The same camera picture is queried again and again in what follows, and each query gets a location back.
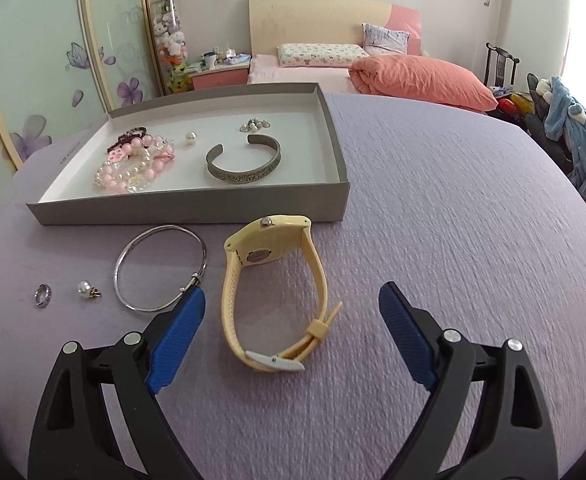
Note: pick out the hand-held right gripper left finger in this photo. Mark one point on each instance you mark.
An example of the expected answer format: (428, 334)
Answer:
(175, 345)

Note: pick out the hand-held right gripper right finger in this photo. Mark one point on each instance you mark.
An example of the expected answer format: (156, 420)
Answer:
(407, 342)

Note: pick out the yellow wristwatch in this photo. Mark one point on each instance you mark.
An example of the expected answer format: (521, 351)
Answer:
(268, 245)

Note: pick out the grey cardboard tray box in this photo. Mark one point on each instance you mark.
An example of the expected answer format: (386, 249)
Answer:
(198, 205)

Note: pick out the pearl earring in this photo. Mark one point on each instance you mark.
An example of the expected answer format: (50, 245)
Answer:
(83, 289)
(190, 138)

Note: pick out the pearl cluster brooch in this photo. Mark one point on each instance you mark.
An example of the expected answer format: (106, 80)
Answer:
(255, 125)

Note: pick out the thin silver bangle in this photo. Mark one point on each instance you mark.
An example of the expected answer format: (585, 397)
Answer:
(123, 290)

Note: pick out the purple tablecloth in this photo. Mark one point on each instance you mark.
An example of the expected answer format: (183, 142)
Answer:
(448, 260)

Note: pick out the dark grey chair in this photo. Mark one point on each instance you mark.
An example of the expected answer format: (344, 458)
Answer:
(540, 125)

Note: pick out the colourful toys pile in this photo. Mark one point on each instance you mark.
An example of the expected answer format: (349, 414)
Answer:
(513, 102)

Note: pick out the salmon duvet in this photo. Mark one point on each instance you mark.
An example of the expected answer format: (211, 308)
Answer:
(423, 80)

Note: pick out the pink nightstand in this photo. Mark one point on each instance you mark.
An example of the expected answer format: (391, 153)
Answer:
(218, 79)

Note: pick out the blue fleece garment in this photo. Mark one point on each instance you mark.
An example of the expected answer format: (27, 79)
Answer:
(578, 130)

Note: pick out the white mug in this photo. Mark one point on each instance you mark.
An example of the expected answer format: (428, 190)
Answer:
(211, 61)

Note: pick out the pink bed mattress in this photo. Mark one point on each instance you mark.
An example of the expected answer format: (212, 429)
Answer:
(298, 76)

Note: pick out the dark wooden chair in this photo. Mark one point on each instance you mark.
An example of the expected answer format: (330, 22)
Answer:
(500, 65)

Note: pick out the long floral pillow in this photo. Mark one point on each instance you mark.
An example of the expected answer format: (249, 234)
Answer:
(323, 55)

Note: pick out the small blue patterned pillow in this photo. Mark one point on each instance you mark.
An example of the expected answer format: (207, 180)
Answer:
(385, 39)

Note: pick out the plush toy display case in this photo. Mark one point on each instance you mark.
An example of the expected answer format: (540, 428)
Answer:
(169, 40)

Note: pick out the floral sliding-door wardrobe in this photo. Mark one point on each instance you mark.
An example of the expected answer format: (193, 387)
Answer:
(48, 60)

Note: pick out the cream and pink headboard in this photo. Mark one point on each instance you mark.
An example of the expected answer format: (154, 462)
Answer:
(313, 20)

